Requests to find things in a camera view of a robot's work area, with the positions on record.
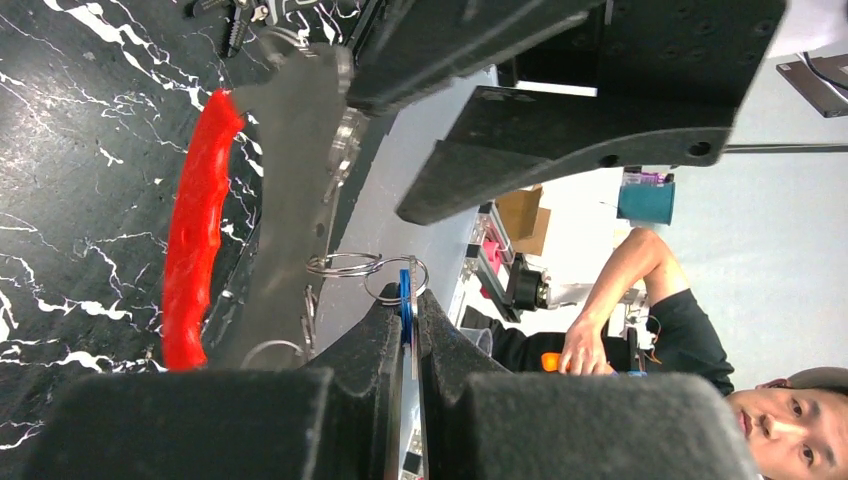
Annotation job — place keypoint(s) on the teal cup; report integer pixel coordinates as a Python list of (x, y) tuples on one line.
[(647, 203)]

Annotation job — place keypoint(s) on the metal plate with red handle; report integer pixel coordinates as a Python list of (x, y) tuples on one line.
[(309, 139)]

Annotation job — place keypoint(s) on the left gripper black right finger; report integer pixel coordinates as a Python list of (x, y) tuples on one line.
[(481, 421)]

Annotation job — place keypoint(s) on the cardboard box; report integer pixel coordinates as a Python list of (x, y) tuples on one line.
[(525, 221)]

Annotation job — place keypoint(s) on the black handled pliers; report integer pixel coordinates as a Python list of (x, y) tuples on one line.
[(242, 14)]

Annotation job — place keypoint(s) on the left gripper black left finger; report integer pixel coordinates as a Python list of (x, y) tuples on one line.
[(337, 417)]

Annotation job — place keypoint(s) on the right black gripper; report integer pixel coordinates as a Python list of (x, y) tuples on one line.
[(687, 52)]

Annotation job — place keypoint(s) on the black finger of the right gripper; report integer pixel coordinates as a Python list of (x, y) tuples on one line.
[(420, 46)]

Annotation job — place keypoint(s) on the silver keyring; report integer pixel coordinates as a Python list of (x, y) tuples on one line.
[(383, 279), (344, 264)]

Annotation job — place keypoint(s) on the person in black shirt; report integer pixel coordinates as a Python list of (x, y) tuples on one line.
[(794, 427)]

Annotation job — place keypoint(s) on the blue key tag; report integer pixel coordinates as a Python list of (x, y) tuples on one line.
[(405, 305)]

